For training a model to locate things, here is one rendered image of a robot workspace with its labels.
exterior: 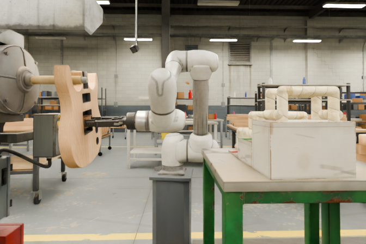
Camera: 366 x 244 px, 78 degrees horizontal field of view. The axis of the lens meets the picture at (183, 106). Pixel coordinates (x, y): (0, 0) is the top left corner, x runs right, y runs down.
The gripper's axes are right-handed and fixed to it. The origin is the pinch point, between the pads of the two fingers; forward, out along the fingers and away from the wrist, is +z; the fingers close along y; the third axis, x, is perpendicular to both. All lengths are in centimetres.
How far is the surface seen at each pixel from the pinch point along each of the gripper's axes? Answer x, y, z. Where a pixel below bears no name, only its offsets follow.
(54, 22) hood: 35.1, -24.2, -0.4
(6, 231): -46, -4, 36
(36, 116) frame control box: 1.4, 6.6, 25.9
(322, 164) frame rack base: -8, -33, -81
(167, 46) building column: 141, 695, -11
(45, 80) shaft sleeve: 17.6, -12.2, 10.4
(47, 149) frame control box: -13.4, 4.8, 21.3
